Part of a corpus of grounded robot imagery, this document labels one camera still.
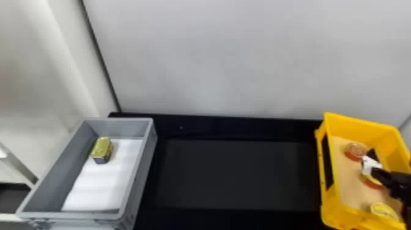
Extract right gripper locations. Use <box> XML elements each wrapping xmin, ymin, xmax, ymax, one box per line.
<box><xmin>361</xmin><ymin>147</ymin><xmax>411</xmax><ymax>207</ymax></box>

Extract orange round can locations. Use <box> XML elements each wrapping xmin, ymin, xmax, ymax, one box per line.
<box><xmin>344</xmin><ymin>141</ymin><xmax>369</xmax><ymax>162</ymax></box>
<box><xmin>363</xmin><ymin>173</ymin><xmax>386</xmax><ymax>190</ymax></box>

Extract yellow round can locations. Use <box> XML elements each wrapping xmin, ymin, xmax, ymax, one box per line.
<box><xmin>369</xmin><ymin>201</ymin><xmax>401</xmax><ymax>223</ymax></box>

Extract yellow rectangular can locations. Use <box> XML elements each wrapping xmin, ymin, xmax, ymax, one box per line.
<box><xmin>90</xmin><ymin>136</ymin><xmax>114</xmax><ymax>165</ymax></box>

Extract yellow crate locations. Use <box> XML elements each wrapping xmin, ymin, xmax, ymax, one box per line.
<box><xmin>314</xmin><ymin>111</ymin><xmax>411</xmax><ymax>230</ymax></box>

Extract white foam pad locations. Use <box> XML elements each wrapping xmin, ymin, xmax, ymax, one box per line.
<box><xmin>61</xmin><ymin>138</ymin><xmax>144</xmax><ymax>213</ymax></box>

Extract grey crate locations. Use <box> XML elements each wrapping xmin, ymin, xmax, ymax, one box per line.
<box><xmin>15</xmin><ymin>117</ymin><xmax>158</xmax><ymax>230</ymax></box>

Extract grey metal bar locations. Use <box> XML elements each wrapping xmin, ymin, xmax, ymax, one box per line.
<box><xmin>0</xmin><ymin>141</ymin><xmax>39</xmax><ymax>185</ymax></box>

